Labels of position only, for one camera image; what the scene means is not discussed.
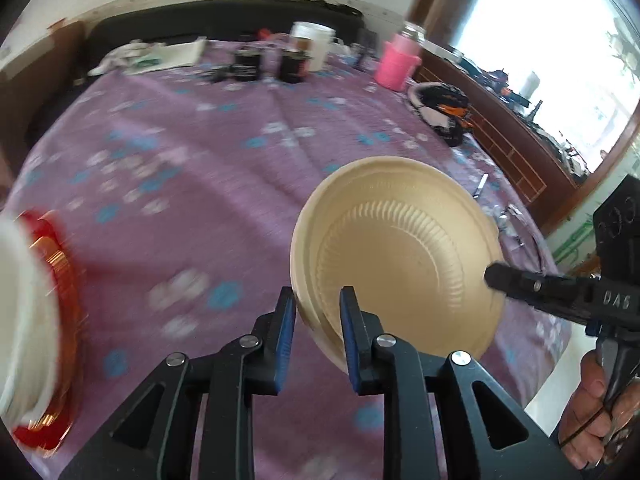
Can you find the person's right hand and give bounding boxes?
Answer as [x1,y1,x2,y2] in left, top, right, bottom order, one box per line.
[556,347,640,471]

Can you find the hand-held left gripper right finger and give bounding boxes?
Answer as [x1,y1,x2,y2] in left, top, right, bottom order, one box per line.
[340,286,583,480]

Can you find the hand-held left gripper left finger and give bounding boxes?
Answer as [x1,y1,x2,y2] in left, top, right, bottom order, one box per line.
[59,286,297,480]

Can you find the black patterned hat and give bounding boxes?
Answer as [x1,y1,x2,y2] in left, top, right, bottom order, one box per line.
[406,81,475,147]

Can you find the black sofa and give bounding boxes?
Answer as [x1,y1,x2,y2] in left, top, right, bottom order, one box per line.
[25,0,363,136]

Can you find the red plate with gold rim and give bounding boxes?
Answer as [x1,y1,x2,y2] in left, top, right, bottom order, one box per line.
[11,209,85,456]

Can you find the wooden cabinet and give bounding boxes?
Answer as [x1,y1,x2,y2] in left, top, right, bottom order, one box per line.
[414,50,598,233]

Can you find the black motor with wooden knob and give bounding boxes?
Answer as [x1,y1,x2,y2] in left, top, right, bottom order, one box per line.
[279,49,310,84]

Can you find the pink sleeved glass bottle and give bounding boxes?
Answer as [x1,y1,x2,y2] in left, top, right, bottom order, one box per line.
[375,21,427,92]

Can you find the white bag with green print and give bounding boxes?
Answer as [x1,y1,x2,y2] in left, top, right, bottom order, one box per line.
[122,36,208,72]

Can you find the white bowl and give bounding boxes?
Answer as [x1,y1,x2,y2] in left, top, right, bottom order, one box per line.
[0,212,62,423]

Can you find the beige bowl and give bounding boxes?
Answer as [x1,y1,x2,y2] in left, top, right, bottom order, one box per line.
[290,156,507,376]

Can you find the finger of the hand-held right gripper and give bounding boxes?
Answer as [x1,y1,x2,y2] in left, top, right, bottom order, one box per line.
[483,261,596,322]

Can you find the black cylindrical motor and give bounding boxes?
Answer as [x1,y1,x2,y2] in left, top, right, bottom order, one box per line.
[231,45,264,82]

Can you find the dark cloth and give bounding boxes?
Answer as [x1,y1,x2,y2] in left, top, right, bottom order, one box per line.
[250,0,363,18]

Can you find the white plastic jar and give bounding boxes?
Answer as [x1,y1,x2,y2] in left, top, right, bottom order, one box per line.
[291,21,337,73]

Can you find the brown armchair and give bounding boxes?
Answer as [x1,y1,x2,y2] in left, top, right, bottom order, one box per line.
[0,19,86,176]

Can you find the purple floral tablecloth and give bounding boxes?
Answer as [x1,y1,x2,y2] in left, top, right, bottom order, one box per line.
[0,37,573,480]

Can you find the white work gloves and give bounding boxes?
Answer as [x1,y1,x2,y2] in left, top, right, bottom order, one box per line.
[89,41,151,77]

